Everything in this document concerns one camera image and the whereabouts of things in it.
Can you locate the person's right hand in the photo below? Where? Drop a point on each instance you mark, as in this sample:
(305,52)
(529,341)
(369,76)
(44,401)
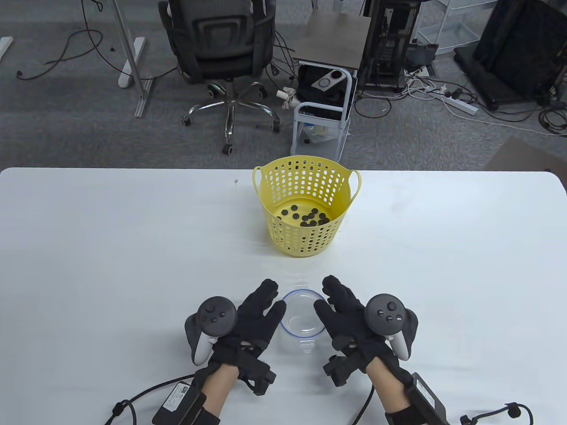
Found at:
(350,323)

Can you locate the person's left hand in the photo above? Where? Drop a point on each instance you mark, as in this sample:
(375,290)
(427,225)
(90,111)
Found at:
(252,323)

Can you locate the clear plastic measuring container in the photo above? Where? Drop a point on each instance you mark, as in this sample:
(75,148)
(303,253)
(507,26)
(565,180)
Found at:
(301,316)

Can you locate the yellow perforated laundry basket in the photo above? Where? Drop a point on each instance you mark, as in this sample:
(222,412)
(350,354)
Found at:
(310,241)

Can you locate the pile of black Go stones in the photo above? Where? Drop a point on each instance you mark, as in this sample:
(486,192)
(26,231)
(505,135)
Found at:
(305,217)

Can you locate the person's left forearm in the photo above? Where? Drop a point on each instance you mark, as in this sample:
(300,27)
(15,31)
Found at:
(221,389)

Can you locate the person's right forearm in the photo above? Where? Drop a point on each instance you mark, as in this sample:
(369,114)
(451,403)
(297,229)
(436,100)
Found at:
(385,385)

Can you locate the black white left hand controller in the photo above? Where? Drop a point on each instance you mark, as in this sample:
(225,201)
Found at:
(215,314)

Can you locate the black white hand controller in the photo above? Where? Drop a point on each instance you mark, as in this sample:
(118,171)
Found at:
(387,312)
(215,314)

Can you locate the black white right hand controller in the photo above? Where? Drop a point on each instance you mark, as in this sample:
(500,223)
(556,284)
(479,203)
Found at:
(387,312)

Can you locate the black left wrist sensor box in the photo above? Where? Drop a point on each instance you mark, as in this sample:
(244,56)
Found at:
(181,400)

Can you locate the black wrist sensor box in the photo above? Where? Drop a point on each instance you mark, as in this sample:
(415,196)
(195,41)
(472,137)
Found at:
(181,400)
(425,398)

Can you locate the black right wrist sensor box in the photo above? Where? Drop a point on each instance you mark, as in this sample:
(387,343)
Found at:
(425,398)

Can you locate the white power strip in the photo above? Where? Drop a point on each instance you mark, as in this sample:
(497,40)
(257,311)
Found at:
(458,105)

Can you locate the white cart with brown top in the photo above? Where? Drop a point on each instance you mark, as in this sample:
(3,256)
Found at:
(332,44)

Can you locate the black computer tower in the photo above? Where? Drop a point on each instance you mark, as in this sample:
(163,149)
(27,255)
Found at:
(390,44)

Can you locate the black office chair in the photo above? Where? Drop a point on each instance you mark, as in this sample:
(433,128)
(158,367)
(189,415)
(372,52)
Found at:
(221,40)

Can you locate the clear plastic drawer unit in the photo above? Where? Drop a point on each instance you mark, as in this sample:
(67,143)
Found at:
(456,26)

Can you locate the black equipment case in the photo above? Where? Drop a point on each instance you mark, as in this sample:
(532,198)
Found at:
(518,48)

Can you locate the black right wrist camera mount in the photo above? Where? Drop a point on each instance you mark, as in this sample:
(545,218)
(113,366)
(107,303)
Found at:
(339,369)

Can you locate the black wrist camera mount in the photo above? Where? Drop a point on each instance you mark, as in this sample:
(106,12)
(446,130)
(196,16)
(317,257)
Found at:
(339,369)
(257,376)

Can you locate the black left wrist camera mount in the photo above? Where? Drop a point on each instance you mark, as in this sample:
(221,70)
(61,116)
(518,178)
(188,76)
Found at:
(257,376)

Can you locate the white desk leg frame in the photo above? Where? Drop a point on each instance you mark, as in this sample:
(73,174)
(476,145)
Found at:
(130,62)

